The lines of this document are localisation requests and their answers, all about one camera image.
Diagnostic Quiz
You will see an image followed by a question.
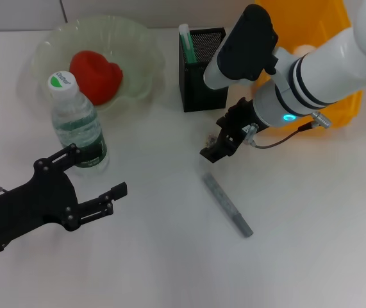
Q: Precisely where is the black mesh pen holder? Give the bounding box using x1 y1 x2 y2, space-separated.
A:
178 27 228 113

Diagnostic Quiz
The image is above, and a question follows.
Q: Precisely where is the right wrist camera housing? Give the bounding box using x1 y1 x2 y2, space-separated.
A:
203 3 279 90

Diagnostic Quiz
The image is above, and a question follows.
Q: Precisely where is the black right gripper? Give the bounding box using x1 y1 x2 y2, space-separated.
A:
199 98 260 164

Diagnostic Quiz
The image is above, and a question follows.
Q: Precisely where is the green utility knife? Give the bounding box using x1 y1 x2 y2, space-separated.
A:
178 22 198 65

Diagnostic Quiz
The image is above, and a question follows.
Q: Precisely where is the grey marker pen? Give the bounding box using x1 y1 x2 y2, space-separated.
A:
203 173 254 239

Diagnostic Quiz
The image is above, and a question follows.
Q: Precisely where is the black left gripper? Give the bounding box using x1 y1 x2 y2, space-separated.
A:
0 143 128 254

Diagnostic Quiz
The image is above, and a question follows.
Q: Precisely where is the white paper ball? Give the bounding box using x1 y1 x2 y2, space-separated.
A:
293 44 317 57

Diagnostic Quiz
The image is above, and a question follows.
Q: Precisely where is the right wrist cable with connector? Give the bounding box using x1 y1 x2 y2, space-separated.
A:
245 110 333 150

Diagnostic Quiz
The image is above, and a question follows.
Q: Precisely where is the red-orange toy fruit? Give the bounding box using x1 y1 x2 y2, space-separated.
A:
69 50 124 106

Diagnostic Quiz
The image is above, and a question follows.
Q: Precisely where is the green glass fruit plate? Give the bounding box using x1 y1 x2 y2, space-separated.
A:
30 14 158 113

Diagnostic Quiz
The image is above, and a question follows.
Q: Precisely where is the yellow plastic bin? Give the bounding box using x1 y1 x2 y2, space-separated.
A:
253 0 365 129

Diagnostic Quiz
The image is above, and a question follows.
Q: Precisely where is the clear green-label water bottle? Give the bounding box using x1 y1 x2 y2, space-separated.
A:
47 71 110 176

